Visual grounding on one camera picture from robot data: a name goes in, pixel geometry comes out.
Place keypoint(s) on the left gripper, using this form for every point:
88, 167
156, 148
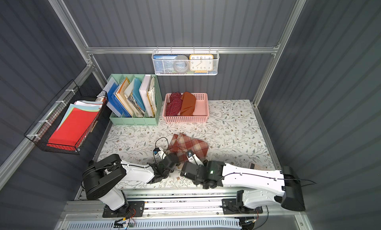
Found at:
172, 159

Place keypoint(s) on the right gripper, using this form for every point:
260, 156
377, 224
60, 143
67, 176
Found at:
187, 169

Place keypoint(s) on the red plaid skirt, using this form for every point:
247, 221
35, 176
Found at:
182, 143

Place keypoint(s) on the pink plastic basket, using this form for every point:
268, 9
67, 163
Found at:
200, 113

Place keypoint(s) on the red polka dot skirt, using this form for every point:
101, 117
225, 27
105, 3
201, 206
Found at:
174, 105

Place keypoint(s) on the rust brown skirt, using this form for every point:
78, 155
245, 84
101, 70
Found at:
188, 104

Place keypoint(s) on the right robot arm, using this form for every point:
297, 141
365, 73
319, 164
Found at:
262, 187

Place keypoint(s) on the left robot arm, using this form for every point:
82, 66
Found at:
100, 179

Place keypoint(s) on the grey tape roll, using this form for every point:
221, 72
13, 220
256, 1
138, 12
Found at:
181, 64

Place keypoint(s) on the floral table mat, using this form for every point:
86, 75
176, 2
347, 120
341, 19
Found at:
232, 132

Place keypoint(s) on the green file organizer box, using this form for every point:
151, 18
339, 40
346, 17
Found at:
143, 121

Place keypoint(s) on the white binder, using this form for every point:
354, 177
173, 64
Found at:
144, 88

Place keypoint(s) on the blue folder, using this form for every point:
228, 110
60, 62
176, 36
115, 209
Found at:
113, 103

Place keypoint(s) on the red paper stack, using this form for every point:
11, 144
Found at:
72, 129

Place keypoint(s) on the blue box in basket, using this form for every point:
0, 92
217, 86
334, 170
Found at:
163, 63

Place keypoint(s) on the yellow alarm clock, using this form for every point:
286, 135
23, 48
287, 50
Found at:
201, 63

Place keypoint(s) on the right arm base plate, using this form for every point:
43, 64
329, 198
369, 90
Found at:
231, 206

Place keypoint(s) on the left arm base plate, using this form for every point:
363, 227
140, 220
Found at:
128, 210

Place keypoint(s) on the white wire wall basket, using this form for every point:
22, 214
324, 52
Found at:
188, 52

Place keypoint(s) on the black wire wall basket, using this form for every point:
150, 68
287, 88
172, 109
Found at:
69, 97

